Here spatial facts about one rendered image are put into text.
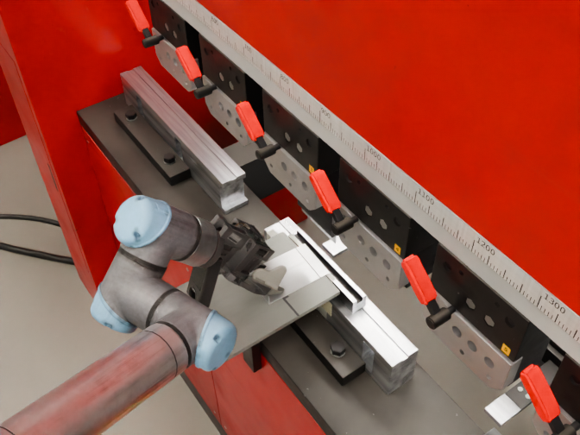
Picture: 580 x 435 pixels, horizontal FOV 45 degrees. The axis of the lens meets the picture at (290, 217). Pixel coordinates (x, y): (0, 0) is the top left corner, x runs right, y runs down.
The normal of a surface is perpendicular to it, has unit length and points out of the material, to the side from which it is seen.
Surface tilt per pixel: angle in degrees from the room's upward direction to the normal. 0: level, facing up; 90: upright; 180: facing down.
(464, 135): 90
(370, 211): 90
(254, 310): 0
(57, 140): 90
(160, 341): 24
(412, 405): 0
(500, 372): 90
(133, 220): 40
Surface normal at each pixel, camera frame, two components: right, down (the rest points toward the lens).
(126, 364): 0.37, -0.72
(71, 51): 0.58, 0.59
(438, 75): -0.82, 0.43
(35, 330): -0.02, -0.69
